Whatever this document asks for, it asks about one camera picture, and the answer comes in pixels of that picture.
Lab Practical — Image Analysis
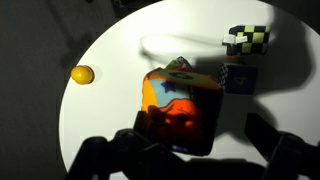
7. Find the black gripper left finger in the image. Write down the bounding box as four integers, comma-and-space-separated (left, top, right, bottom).
64, 109, 174, 180

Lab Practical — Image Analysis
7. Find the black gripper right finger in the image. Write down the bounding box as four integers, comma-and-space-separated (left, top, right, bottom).
244, 112, 320, 180

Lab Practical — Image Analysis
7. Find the colourful orange plush block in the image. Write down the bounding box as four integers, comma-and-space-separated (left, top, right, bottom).
139, 66, 225, 158

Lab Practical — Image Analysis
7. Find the blue plush number block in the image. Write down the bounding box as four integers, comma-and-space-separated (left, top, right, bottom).
217, 62, 260, 97

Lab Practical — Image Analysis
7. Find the green block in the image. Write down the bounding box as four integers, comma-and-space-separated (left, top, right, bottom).
165, 58, 180, 72

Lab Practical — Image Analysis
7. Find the yellow ball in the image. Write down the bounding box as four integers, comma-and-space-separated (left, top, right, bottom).
70, 64, 95, 86

